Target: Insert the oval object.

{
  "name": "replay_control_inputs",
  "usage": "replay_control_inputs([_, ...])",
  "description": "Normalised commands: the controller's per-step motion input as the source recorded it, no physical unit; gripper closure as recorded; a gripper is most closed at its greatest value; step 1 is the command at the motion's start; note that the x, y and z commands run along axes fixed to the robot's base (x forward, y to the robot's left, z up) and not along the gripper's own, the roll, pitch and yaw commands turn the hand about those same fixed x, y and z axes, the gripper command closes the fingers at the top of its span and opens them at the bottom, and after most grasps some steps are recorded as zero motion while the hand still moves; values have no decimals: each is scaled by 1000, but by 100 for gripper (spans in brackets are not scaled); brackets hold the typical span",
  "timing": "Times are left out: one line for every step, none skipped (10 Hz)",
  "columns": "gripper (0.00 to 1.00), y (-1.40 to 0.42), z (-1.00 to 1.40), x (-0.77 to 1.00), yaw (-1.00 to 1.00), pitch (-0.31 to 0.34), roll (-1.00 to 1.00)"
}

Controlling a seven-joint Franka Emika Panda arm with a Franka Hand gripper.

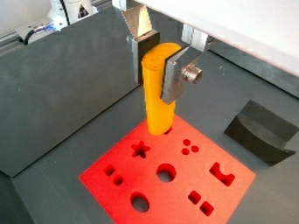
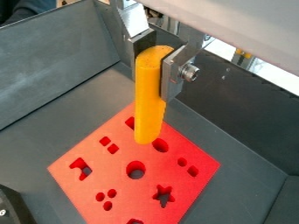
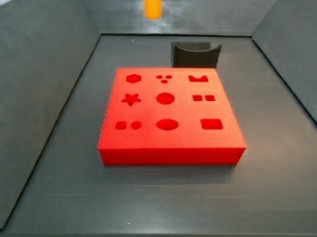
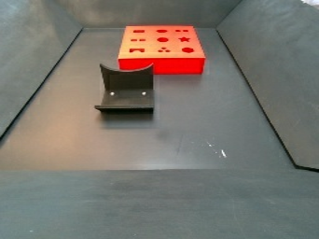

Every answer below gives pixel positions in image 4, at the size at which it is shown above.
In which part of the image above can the black curved holder stand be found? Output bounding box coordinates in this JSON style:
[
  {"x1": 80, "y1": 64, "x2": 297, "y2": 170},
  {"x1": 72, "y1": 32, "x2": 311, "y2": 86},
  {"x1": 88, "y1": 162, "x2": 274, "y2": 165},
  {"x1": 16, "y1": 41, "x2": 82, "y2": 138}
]
[{"x1": 95, "y1": 64, "x2": 155, "y2": 112}]

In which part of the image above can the red shape sorter block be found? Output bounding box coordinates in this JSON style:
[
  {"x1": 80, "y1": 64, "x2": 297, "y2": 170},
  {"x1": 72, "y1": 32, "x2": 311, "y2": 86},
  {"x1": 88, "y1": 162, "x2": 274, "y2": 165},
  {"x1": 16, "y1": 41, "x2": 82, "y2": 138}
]
[{"x1": 118, "y1": 25, "x2": 206, "y2": 75}]

